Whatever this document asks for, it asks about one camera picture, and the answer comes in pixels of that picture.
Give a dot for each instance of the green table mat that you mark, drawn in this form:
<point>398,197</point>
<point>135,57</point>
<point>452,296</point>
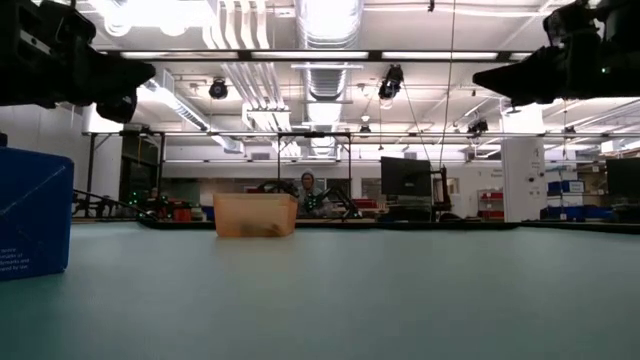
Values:
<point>320,300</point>

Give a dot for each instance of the black background workstation frame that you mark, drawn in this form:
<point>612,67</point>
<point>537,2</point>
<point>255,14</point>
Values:
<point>92,150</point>

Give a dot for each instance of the black monitor on stand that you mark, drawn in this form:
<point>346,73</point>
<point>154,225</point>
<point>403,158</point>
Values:
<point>405,177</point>

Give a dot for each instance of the black ceiling-hung camera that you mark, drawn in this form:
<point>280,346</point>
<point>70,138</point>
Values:
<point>218,89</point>
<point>477,126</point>
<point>391,81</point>

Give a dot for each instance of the orange translucent plastic bin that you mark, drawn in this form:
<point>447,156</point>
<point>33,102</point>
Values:
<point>255,212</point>

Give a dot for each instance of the shelf with red bins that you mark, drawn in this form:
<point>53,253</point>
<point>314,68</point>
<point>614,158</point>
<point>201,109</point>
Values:
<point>491,202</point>

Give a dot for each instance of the blue DualShock controller box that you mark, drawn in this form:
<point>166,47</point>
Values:
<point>30,210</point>

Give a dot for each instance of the person in grey hood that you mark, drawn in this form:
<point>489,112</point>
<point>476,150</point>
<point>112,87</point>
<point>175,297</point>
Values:
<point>307,192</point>

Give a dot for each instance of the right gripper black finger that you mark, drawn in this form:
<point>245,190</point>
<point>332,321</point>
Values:
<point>520,75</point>

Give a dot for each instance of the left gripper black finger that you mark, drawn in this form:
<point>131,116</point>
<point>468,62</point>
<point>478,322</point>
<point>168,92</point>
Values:
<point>115,77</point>
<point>117,109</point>

